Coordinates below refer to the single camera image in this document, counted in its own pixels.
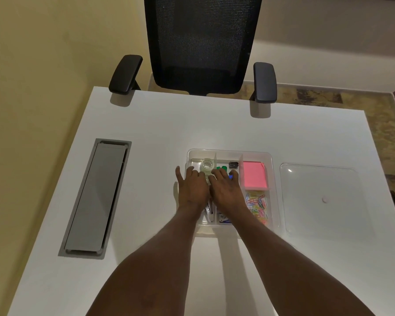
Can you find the person's left hand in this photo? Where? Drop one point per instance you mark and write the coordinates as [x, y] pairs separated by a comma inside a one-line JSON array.
[[191, 190]]

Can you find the person's right hand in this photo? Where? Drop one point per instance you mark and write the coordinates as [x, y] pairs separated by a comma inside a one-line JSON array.
[[225, 191]]

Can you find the person's right fingers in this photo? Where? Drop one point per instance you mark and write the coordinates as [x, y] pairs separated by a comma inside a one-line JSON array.
[[223, 177]]

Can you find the person's left thumb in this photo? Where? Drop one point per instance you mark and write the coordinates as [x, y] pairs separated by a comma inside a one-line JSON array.
[[179, 174]]

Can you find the person's right forearm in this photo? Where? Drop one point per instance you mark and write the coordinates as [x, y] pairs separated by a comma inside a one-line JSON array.
[[276, 263]]

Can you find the person's left forearm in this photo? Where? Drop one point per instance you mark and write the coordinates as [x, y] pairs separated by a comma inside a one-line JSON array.
[[151, 256]]

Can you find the black binder clip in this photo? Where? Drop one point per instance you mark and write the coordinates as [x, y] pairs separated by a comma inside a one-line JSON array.
[[233, 165]]

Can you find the clear tape roll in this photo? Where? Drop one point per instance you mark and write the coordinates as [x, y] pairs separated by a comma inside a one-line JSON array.
[[207, 165]]

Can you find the pink sticky note pad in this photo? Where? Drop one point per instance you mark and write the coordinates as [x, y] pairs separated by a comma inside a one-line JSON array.
[[254, 174]]

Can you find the white stapler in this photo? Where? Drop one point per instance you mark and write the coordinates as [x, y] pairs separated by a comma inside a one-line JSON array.
[[209, 209]]

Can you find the box of staples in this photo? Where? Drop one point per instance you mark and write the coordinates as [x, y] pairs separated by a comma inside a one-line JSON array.
[[223, 219]]

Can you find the pile of colourful paper clips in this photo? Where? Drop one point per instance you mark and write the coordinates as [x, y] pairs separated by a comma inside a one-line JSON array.
[[257, 207]]

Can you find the clear plastic organizer tray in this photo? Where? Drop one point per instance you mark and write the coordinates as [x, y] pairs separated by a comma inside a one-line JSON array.
[[270, 207]]

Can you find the clear plastic tray lid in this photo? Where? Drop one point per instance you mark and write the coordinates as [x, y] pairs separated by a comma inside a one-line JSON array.
[[322, 202]]

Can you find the black mesh office chair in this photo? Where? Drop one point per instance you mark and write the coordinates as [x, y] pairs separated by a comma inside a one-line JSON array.
[[197, 46]]

